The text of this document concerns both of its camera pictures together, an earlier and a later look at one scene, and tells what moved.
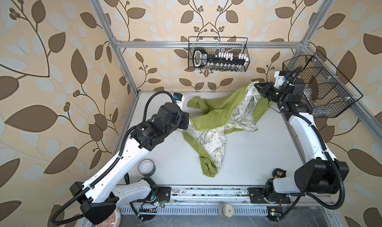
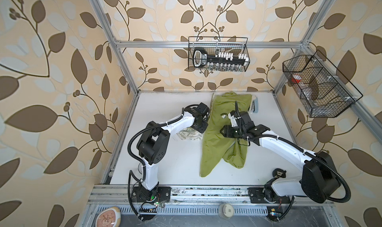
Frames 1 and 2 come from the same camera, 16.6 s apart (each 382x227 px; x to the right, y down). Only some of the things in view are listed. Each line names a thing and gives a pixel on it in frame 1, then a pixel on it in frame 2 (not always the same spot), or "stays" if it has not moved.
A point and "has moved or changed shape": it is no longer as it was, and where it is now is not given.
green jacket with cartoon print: x=238 y=109 has moved or changed shape
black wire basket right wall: x=327 y=91 stays
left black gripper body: x=180 y=122 to x=202 y=125
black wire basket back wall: x=221 y=54 stays
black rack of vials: x=222 y=61 stays
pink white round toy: x=113 y=220 stays
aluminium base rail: x=227 y=194 stays
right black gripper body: x=271 y=93 to x=234 y=132
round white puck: x=226 y=210 stays
